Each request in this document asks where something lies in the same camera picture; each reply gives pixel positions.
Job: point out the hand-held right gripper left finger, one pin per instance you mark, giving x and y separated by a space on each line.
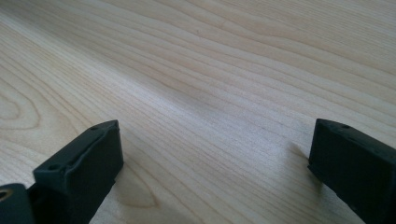
81 174

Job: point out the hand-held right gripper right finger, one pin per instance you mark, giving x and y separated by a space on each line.
358 168

